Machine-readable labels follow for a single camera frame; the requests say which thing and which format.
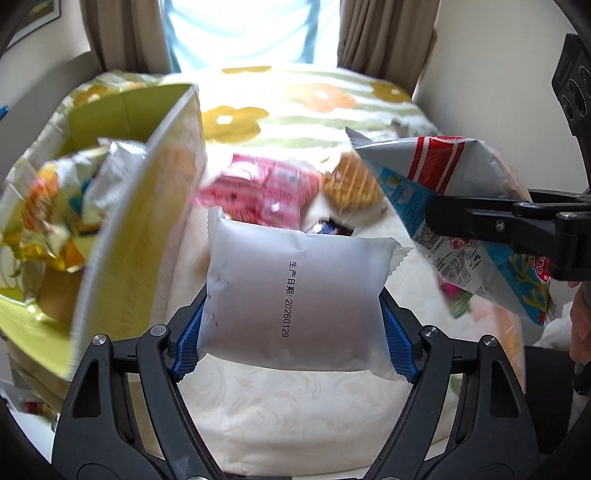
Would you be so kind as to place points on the frosted white snack packet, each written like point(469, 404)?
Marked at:
point(287, 300)

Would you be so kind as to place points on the left brown curtain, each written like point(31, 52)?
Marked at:
point(127, 35)

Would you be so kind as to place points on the person right hand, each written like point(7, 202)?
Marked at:
point(580, 315)

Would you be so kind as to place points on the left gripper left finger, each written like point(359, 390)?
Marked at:
point(123, 417)

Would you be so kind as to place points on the brown curtain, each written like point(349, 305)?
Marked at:
point(387, 39)
point(127, 35)

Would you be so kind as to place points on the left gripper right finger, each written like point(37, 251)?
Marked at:
point(466, 416)

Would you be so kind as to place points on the grey headboard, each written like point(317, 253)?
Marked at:
point(25, 120)

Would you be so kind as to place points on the green small snack packet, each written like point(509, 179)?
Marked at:
point(457, 300)

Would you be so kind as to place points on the floral striped duvet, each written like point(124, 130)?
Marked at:
point(293, 106)

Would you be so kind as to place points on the pink striped snack bag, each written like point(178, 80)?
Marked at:
point(262, 191)

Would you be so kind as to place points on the white silver snack bag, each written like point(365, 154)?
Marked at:
point(106, 188)

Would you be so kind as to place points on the blue window cloth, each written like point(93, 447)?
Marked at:
point(229, 34)

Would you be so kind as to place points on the blue red white snack bag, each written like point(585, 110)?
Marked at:
point(454, 195)

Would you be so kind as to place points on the green cardboard box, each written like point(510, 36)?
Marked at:
point(126, 286)

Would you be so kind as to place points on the right brown curtain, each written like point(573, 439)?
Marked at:
point(387, 39)

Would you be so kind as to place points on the cheese snack bag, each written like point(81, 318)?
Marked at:
point(46, 224)

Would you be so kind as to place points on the clear waffle packet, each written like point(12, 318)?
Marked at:
point(350, 186)

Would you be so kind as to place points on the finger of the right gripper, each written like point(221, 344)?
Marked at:
point(487, 219)

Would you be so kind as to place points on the framed houses picture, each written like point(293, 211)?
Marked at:
point(21, 18)

